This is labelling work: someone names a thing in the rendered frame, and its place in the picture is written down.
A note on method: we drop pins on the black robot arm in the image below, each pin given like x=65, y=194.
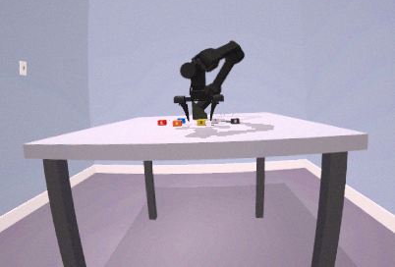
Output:
x=207, y=61

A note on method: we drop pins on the blue block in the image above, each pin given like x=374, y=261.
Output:
x=182, y=119

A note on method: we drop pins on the red block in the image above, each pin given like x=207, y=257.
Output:
x=161, y=122

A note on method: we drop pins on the orange block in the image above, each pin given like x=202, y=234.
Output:
x=177, y=123

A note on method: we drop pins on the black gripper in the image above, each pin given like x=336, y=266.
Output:
x=216, y=98

